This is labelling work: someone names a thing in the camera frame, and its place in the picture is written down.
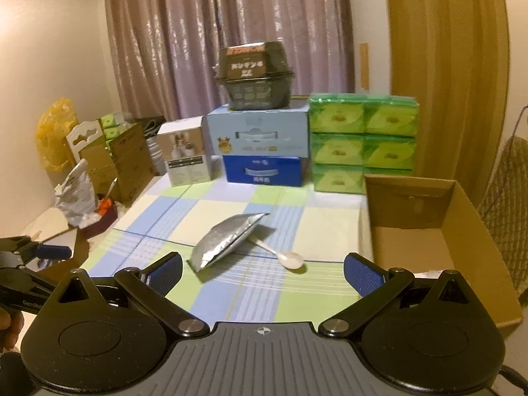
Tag silver foil pouch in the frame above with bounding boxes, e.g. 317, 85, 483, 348
187, 213, 268, 273

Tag white plastic spoon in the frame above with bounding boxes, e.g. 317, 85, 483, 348
248, 236, 304, 270

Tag person's left hand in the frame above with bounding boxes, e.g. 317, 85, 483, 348
0, 308, 24, 351

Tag crumpled silver bag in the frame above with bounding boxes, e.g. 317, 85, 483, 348
54, 158, 99, 229

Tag checkered tablecloth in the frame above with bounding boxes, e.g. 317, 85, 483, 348
84, 176, 366, 324

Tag brown cardboard box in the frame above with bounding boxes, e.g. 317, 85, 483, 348
358, 174, 523, 337

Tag brown cardboard boxes on side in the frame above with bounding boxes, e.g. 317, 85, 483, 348
65, 121, 156, 206

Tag yellow plastic bag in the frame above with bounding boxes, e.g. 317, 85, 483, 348
35, 97, 79, 173

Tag white beige product box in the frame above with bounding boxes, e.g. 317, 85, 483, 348
156, 116, 211, 187

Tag quilted beige chair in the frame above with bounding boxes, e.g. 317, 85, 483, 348
478, 136, 528, 307

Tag dark blue milk carton box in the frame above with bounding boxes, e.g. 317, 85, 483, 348
223, 155, 306, 187

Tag green tissue pack bundle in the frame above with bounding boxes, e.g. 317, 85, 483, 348
308, 93, 420, 194

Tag light blue milk carton box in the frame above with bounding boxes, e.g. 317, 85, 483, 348
207, 99, 309, 158

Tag black instant noodle bowl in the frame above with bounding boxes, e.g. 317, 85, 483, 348
216, 41, 294, 111

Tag wooden door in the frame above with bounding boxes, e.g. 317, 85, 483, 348
387, 0, 510, 205

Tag black charger cable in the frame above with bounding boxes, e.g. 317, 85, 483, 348
509, 105, 528, 143

